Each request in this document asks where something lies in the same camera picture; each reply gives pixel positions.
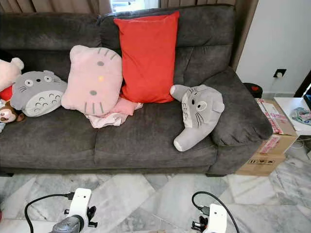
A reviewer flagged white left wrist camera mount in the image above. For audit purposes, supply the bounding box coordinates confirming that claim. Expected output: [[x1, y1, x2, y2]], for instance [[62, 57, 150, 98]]
[[68, 188, 92, 220]]

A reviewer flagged dark grey fabric sofa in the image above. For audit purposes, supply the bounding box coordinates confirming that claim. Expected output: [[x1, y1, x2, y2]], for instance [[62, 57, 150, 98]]
[[0, 5, 273, 177]]

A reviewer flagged crumpled pink cloth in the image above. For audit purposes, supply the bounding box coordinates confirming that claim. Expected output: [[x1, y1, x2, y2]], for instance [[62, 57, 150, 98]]
[[86, 97, 144, 129]]

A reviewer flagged bright window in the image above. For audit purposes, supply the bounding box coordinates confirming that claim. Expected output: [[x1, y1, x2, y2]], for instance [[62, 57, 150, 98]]
[[111, 0, 161, 13]]

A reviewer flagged brown monkey plush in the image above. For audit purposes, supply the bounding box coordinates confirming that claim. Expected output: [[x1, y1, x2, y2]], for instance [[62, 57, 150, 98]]
[[0, 100, 25, 123]]

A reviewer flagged cardboard box with red tape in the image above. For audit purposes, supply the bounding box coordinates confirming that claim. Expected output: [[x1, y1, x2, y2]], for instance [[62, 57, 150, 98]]
[[255, 99, 298, 156]]

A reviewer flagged dark screen edge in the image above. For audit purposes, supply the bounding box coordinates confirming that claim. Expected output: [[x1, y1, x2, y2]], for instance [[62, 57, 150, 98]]
[[302, 70, 311, 110]]

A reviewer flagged long grey Totoro plush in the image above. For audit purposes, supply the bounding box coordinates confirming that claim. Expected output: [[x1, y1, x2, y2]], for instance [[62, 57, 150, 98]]
[[170, 84, 225, 152]]

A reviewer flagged pink cat face cushion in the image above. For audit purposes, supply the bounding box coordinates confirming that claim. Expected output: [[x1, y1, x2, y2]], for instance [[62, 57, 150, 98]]
[[61, 45, 123, 116]]

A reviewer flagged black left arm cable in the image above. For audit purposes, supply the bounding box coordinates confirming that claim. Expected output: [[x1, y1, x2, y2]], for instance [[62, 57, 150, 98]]
[[24, 193, 75, 233]]

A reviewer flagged beige pleated curtain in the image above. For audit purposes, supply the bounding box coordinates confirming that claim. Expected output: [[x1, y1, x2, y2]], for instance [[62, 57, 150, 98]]
[[0, 0, 112, 15]]

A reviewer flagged pale teal patterned item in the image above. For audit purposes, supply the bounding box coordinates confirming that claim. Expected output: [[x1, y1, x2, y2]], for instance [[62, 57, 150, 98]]
[[292, 107, 311, 126]]

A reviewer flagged round grey Totoro cushion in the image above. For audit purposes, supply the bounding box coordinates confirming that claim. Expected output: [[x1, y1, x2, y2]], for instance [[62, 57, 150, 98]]
[[11, 70, 68, 117]]

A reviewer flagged red pillow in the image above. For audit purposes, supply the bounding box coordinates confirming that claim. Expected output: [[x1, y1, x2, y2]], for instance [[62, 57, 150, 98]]
[[114, 12, 180, 104]]

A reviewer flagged white side table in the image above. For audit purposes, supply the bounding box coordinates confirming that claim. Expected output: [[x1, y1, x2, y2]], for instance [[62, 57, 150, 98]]
[[275, 97, 311, 136]]

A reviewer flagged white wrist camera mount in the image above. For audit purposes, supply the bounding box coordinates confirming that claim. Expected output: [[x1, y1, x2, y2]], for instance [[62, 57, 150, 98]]
[[208, 204, 227, 233], [68, 188, 92, 220]]

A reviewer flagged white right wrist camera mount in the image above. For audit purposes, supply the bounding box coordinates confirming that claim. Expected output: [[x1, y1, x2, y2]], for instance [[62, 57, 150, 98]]
[[208, 204, 227, 233]]

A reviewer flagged plain brown cardboard box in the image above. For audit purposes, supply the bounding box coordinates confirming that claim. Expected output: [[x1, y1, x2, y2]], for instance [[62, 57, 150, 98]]
[[236, 152, 287, 176]]

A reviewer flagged black round bin red mark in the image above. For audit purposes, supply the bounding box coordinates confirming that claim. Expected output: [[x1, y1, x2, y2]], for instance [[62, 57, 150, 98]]
[[244, 83, 263, 99]]

